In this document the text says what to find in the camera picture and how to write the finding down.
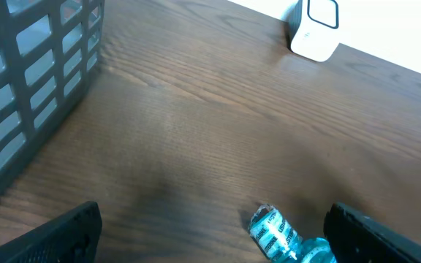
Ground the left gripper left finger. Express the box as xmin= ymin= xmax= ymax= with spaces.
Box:
xmin=0 ymin=201 xmax=102 ymax=263

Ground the grey plastic shopping basket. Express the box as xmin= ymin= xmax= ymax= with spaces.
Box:
xmin=0 ymin=0 xmax=105 ymax=196

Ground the blue Listerine mouthwash bottle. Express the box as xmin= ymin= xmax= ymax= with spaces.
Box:
xmin=248 ymin=204 xmax=337 ymax=263

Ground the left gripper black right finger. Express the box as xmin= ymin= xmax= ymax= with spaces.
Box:
xmin=323 ymin=202 xmax=421 ymax=263

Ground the white barcode scanner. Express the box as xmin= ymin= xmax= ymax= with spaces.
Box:
xmin=287 ymin=0 xmax=340 ymax=62

